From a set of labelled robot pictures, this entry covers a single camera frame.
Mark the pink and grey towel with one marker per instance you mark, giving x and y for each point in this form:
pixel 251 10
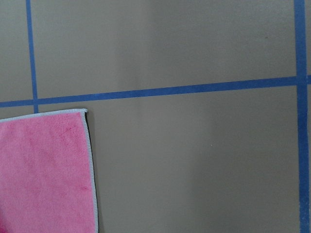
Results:
pixel 47 181

